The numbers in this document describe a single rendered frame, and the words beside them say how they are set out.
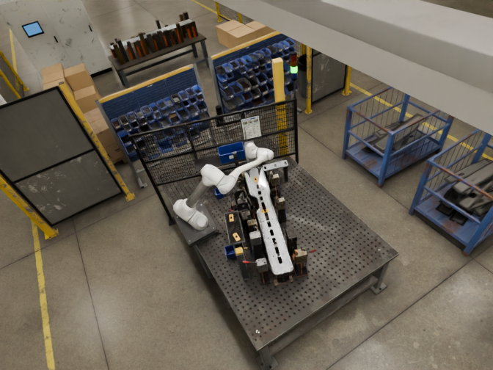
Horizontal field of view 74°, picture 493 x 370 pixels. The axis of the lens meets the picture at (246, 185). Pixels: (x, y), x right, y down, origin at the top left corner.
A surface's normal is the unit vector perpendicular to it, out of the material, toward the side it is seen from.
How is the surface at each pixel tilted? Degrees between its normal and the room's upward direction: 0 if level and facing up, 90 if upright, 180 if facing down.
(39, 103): 89
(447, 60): 90
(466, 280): 0
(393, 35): 90
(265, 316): 0
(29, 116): 89
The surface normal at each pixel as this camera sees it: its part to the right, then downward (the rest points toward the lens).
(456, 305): -0.14, -0.68
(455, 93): -0.86, 0.44
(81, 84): 0.44, 0.61
